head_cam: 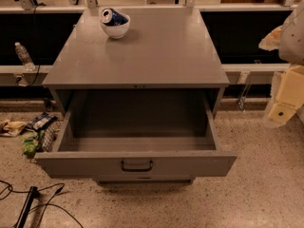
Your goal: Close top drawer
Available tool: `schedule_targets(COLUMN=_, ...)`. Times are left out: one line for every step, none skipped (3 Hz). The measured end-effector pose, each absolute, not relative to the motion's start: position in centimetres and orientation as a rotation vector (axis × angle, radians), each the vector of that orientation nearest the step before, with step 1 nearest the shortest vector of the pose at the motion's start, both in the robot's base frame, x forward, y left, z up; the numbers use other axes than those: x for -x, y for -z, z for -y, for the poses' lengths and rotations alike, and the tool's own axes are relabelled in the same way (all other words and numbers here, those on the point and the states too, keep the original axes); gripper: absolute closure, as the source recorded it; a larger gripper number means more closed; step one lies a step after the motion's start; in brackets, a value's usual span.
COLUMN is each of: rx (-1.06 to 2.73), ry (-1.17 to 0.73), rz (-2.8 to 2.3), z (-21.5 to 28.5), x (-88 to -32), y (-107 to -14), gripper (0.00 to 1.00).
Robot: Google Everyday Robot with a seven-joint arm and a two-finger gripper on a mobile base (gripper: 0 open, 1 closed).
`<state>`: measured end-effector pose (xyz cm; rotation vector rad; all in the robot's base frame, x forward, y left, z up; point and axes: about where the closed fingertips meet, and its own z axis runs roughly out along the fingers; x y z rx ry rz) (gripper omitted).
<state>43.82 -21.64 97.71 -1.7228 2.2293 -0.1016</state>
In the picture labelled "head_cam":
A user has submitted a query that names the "grey metal drawer cabinet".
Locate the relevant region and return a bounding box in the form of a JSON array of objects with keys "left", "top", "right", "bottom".
[{"left": 42, "top": 6, "right": 231, "bottom": 185}]

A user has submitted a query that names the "black top drawer handle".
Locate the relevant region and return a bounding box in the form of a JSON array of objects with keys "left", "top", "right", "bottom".
[{"left": 121, "top": 161, "right": 153, "bottom": 173}]

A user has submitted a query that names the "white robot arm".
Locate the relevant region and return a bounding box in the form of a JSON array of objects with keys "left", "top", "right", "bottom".
[{"left": 258, "top": 3, "right": 304, "bottom": 66}]

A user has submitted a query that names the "blue white snack bag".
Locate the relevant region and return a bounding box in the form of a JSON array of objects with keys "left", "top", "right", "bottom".
[{"left": 26, "top": 112, "right": 57, "bottom": 131}]

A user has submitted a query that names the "clear plastic water bottle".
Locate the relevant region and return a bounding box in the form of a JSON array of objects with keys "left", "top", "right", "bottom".
[{"left": 15, "top": 42, "right": 36, "bottom": 71}]

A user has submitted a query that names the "black bar on floor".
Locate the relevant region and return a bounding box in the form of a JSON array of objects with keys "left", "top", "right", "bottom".
[{"left": 13, "top": 186, "right": 40, "bottom": 228}]

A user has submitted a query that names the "grey top drawer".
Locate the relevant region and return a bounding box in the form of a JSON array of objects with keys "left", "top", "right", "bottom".
[{"left": 35, "top": 89, "right": 237, "bottom": 182}]

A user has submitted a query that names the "black floor cable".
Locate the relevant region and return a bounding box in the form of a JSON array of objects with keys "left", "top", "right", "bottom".
[{"left": 0, "top": 179, "right": 84, "bottom": 228}]

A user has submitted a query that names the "green snack bag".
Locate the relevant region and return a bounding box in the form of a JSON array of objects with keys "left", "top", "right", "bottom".
[{"left": 21, "top": 131, "right": 44, "bottom": 158}]

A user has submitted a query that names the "crushed blue soda can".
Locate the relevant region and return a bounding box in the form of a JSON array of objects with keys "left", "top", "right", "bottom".
[{"left": 101, "top": 8, "right": 128, "bottom": 26}]

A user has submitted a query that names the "wire mesh basket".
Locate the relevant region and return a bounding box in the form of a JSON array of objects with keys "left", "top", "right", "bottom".
[{"left": 41, "top": 121, "right": 61, "bottom": 152}]

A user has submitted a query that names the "yellow snack bag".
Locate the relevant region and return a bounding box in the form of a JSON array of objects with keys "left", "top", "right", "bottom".
[{"left": 0, "top": 120, "right": 26, "bottom": 137}]

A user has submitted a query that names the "white ceramic bowl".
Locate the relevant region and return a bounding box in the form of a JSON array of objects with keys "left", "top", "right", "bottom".
[{"left": 100, "top": 14, "right": 130, "bottom": 39}]

